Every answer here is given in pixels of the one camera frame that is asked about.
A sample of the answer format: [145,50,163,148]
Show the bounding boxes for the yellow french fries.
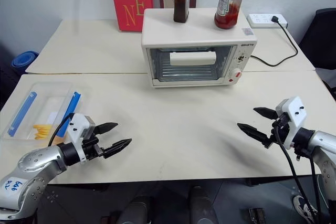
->
[33,124,54,140]

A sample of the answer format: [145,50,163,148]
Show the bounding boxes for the white navy sneaker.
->
[292,195,320,222]

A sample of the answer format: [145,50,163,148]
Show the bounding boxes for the white toaster oven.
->
[141,7,259,89]

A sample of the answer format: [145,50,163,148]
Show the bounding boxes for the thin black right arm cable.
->
[308,154,323,224]

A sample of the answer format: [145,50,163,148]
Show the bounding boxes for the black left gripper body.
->
[82,134,106,161]

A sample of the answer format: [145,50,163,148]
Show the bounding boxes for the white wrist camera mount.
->
[275,96,308,149]
[65,113,97,162]

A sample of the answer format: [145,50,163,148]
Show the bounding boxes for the white power strip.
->
[246,13,289,29]

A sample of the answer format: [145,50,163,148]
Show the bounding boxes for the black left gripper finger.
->
[94,122,119,135]
[103,138,132,159]

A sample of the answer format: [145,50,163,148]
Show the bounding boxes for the blue rolled mat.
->
[10,51,40,68]

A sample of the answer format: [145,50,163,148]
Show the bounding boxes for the blue container clip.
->
[56,91,82,138]
[7,91,38,137]

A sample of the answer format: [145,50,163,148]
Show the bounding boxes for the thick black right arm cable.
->
[274,126,319,224]

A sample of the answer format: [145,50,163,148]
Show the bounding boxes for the dark rounded robot leg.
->
[188,185,221,224]
[114,195,151,224]

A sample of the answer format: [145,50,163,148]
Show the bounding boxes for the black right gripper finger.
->
[253,106,279,120]
[237,123,271,149]

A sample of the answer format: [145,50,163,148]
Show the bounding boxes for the white knob with red marker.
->
[230,68,243,81]

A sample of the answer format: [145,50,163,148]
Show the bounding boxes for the red ketchup bottle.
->
[214,0,249,30]

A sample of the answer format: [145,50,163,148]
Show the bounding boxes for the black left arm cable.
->
[48,113,76,147]

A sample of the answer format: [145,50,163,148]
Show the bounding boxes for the clear plastic tray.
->
[0,82,85,148]

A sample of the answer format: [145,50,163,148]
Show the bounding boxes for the black office chair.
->
[299,7,336,91]

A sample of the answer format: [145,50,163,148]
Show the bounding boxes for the black power cord with plug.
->
[250,16,300,67]

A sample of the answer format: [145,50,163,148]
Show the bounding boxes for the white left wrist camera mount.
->
[65,113,97,162]

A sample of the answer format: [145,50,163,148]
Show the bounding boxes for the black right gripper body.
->
[268,113,291,145]

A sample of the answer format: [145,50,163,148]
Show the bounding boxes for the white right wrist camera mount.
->
[275,96,308,149]

